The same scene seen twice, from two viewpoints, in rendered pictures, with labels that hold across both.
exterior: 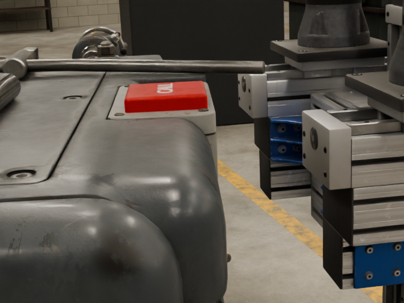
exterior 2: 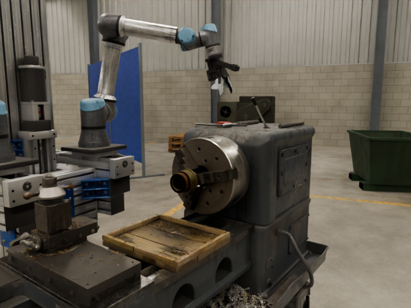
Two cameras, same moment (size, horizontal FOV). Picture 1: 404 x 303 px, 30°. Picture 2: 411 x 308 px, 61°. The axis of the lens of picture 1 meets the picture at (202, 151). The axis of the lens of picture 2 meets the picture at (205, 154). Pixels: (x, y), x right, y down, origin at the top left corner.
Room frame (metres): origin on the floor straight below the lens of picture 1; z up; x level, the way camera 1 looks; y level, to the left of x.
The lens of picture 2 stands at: (2.13, 1.12, 1.39)
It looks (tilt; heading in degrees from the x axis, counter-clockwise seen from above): 9 degrees down; 218
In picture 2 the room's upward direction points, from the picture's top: straight up
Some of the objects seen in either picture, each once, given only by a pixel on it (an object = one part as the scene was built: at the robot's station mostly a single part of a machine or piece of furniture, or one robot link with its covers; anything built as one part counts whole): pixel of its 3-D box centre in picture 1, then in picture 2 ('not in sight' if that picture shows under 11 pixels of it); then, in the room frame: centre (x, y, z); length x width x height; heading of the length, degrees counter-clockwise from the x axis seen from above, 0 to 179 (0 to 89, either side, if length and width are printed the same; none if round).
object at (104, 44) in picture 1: (106, 48); (49, 179); (1.65, 0.20, 1.17); 0.04 x 0.04 x 0.03
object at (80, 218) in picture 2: not in sight; (62, 235); (1.62, 0.20, 0.99); 0.20 x 0.10 x 0.05; 2
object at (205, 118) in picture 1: (165, 129); not in sight; (0.58, 0.03, 1.23); 0.13 x 0.08 x 0.05; 2
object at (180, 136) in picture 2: not in sight; (190, 142); (-5.20, -5.10, 0.22); 1.25 x 0.86 x 0.44; 19
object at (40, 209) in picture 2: not in sight; (54, 212); (1.64, 0.20, 1.07); 0.07 x 0.07 x 0.10; 2
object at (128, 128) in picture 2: not in sight; (110, 109); (-2.80, -5.43, 1.18); 4.12 x 0.80 x 2.35; 68
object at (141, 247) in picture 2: not in sight; (167, 238); (1.26, 0.27, 0.89); 0.36 x 0.30 x 0.04; 92
